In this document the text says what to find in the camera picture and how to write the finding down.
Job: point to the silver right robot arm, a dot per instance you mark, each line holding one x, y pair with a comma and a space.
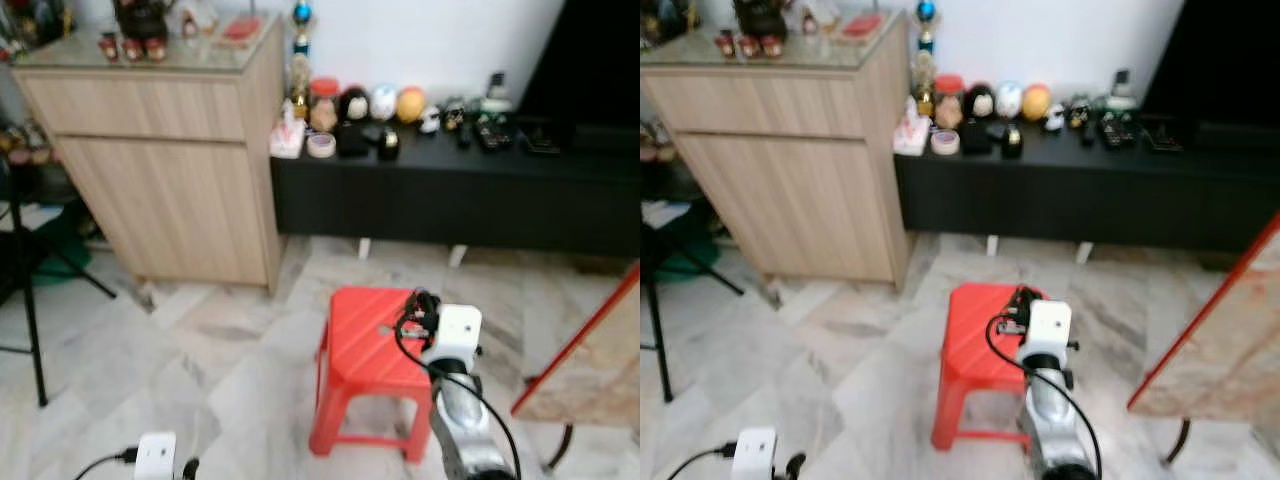
465, 420
1050, 415

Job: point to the metal keys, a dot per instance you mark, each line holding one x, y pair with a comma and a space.
1012, 326

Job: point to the red plastic stool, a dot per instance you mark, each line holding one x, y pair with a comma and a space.
975, 345
365, 345

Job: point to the black low tv bench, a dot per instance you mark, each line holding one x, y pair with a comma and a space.
450, 200
1080, 200

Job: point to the small black box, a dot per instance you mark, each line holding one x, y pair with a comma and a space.
352, 141
976, 138

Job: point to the small panda figurine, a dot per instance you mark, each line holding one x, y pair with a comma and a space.
1054, 117
429, 119

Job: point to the dark metal table leg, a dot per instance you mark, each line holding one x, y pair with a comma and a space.
563, 450
1180, 442

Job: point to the small dark figurine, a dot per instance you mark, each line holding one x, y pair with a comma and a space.
1078, 112
452, 114

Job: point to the black tripod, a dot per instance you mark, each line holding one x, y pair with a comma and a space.
30, 300
655, 320

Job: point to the pink white tissue pack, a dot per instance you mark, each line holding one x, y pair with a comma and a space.
911, 135
287, 138

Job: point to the yellow egg figurine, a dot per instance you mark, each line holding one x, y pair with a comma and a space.
1036, 102
411, 104

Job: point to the white egg figurine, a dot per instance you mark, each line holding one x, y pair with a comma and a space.
1009, 100
384, 102

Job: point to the black-haired doll head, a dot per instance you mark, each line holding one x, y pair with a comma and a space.
354, 106
979, 103

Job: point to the red-lidded glass jar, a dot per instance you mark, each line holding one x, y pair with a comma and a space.
324, 108
949, 105

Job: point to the white green gadget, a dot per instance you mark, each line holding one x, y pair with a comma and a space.
1122, 93
498, 95

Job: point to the green bag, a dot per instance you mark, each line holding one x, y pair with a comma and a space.
70, 245
690, 250

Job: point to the light wooden cabinet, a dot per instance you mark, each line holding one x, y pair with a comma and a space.
790, 190
170, 190

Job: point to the gold trophy with blue ball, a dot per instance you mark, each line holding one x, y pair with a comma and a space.
926, 60
301, 60

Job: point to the black television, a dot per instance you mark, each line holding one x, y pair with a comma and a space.
1220, 60
590, 60

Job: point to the red book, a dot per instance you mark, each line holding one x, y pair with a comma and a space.
863, 26
242, 28

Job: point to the small white figurine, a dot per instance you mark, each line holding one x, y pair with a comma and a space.
197, 20
819, 18

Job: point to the small red cup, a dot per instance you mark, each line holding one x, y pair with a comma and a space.
132, 50
108, 47
727, 44
156, 50
749, 47
773, 47

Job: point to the dark statue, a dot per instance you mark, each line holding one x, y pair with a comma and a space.
763, 17
141, 18

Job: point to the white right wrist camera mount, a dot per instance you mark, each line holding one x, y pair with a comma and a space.
1048, 328
458, 332

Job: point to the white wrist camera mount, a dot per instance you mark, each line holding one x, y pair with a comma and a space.
753, 455
156, 458
1048, 328
458, 332

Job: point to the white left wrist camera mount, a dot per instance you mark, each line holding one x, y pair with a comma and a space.
753, 455
156, 458

